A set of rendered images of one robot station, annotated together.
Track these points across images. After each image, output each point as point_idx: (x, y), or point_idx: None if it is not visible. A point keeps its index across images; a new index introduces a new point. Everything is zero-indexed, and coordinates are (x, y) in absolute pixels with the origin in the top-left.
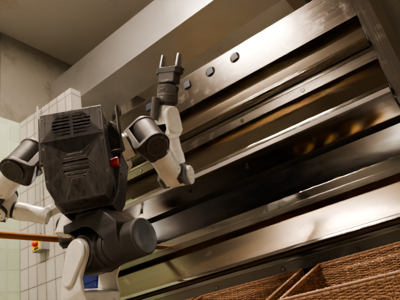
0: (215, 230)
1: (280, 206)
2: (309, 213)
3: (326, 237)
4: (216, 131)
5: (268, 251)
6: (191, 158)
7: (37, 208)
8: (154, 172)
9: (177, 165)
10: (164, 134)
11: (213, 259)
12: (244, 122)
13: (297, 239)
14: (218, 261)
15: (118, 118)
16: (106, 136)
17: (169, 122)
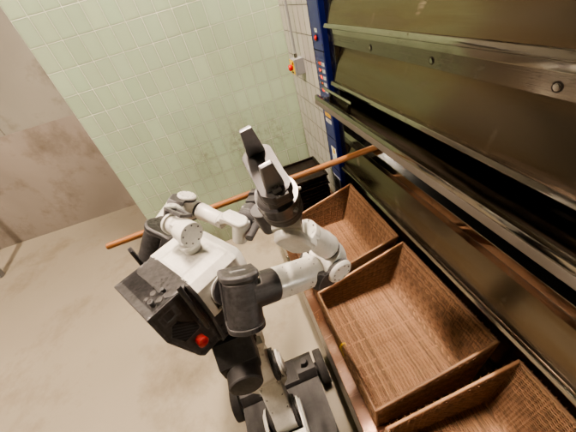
0: (434, 207)
1: (522, 277)
2: (562, 320)
3: (545, 375)
4: (490, 67)
5: (475, 288)
6: (436, 81)
7: (211, 219)
8: (387, 58)
9: (308, 285)
10: (246, 336)
11: (423, 227)
12: (561, 99)
13: (515, 321)
14: (426, 235)
15: (187, 303)
16: (179, 328)
17: (286, 249)
